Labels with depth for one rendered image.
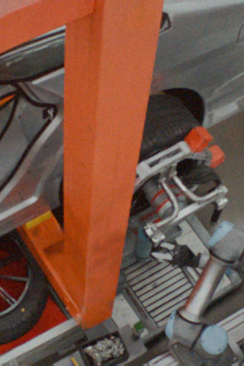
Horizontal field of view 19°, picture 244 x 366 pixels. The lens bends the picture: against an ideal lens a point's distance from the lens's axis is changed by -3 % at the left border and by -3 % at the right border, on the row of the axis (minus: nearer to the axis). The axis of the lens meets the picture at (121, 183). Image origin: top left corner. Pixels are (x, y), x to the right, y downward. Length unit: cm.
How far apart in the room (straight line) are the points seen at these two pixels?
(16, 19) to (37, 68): 114
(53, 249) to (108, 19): 194
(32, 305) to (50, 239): 33
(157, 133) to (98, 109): 133
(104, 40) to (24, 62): 97
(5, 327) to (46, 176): 78
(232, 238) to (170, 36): 81
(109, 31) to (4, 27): 26
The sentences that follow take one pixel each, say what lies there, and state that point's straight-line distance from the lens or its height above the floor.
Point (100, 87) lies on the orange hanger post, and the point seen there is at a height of 238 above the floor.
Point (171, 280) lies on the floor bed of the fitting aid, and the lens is 397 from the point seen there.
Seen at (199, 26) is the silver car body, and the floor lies 163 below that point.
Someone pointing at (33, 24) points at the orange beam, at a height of 267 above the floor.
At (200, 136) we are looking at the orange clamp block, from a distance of 310.
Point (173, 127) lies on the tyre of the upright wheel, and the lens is 310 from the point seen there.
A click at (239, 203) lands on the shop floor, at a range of 432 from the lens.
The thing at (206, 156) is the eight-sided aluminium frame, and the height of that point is 98.
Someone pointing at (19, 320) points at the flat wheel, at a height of 50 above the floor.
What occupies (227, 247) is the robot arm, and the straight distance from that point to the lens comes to 270.
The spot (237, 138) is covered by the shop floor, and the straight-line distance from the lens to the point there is 455.
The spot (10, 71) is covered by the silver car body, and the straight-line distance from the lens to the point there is 247.
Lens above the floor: 372
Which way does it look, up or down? 60 degrees down
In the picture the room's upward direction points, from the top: 8 degrees clockwise
